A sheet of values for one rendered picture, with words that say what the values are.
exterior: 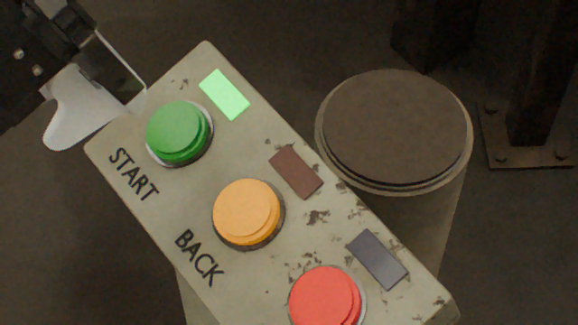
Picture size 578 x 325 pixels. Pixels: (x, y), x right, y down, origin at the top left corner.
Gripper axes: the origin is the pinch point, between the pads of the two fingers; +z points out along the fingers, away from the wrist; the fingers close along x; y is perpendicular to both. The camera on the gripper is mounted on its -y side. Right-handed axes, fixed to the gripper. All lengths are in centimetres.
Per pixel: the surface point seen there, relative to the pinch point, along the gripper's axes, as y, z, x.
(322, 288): -0.3, 5.8, 14.3
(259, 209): -0.5, 5.8, 8.1
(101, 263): 21, 63, -30
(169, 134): 0.6, 5.8, 0.0
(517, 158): -31, 81, -8
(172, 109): -0.6, 5.7, -1.2
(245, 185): -0.8, 5.8, 6.3
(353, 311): -0.7, 6.1, 16.4
